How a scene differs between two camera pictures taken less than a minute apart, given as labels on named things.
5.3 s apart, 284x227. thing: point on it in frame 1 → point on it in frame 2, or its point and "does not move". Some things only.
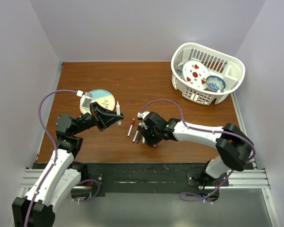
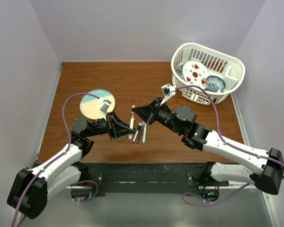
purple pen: (139, 133) does not move
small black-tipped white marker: (135, 135) does not move
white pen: (118, 111) → (132, 122)
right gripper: (150, 141) → (148, 113)
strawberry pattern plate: (195, 73) does not move
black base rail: (153, 179) does not move
